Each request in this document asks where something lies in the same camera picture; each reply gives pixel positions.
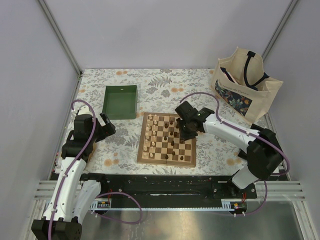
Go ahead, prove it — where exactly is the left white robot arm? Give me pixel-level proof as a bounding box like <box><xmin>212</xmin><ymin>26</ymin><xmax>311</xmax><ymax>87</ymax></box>
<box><xmin>31</xmin><ymin>106</ymin><xmax>116</xmax><ymax>240</ymax></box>

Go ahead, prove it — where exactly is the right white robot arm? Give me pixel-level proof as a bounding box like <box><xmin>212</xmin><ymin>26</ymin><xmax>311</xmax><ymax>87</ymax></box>
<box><xmin>175</xmin><ymin>101</ymin><xmax>284</xmax><ymax>198</ymax></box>

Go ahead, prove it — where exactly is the wooden chess board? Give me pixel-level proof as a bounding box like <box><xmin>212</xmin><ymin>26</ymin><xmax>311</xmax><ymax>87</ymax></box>
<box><xmin>137</xmin><ymin>112</ymin><xmax>196</xmax><ymax>168</ymax></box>

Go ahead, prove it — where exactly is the green rectangular tray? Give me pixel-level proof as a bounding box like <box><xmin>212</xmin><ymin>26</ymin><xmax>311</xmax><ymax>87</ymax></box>
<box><xmin>102</xmin><ymin>85</ymin><xmax>138</xmax><ymax>120</ymax></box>

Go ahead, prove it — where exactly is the beige floral tote bag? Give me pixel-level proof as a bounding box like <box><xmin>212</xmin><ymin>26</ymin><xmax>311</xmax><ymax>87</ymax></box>
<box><xmin>210</xmin><ymin>47</ymin><xmax>283</xmax><ymax>123</ymax></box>

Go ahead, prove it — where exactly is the black rectangular tray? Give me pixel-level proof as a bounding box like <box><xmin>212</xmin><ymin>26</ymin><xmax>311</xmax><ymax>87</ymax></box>
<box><xmin>250</xmin><ymin>123</ymin><xmax>265</xmax><ymax>131</ymax></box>

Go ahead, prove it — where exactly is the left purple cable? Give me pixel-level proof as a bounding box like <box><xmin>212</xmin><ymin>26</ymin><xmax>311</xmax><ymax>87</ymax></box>
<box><xmin>46</xmin><ymin>99</ymin><xmax>143</xmax><ymax>240</ymax></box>

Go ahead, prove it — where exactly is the purple cable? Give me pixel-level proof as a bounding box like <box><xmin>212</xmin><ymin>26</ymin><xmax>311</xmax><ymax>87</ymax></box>
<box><xmin>179</xmin><ymin>92</ymin><xmax>292</xmax><ymax>217</ymax></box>
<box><xmin>46</xmin><ymin>99</ymin><xmax>143</xmax><ymax>240</ymax></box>

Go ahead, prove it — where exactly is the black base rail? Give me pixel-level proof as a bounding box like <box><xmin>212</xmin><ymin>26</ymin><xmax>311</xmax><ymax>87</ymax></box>
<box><xmin>76</xmin><ymin>173</ymin><xmax>257</xmax><ymax>211</ymax></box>

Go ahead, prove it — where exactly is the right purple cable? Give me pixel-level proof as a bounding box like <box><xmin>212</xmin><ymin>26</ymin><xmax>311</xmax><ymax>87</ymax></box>
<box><xmin>179</xmin><ymin>92</ymin><xmax>292</xmax><ymax>217</ymax></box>

